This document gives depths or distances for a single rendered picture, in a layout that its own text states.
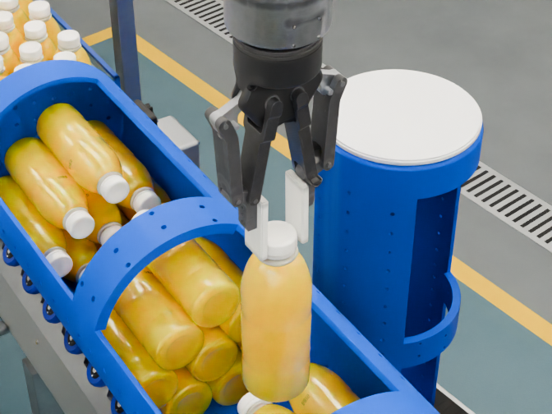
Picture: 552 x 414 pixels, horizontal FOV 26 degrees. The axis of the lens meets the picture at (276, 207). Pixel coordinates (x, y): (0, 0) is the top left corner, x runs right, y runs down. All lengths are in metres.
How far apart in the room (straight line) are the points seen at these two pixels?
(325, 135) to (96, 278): 0.52
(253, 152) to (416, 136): 0.97
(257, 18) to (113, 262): 0.62
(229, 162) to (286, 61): 0.11
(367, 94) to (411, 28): 2.26
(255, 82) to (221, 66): 3.12
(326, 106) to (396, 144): 0.92
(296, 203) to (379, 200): 0.88
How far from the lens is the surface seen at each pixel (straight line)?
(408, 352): 2.24
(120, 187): 1.69
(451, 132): 2.02
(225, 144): 1.02
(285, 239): 1.12
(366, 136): 1.99
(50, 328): 1.83
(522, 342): 3.14
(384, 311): 2.16
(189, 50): 4.20
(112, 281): 1.49
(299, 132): 1.05
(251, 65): 0.98
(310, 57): 0.98
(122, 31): 2.44
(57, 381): 1.84
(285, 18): 0.94
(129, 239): 1.51
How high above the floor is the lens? 2.20
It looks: 39 degrees down
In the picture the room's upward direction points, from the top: straight up
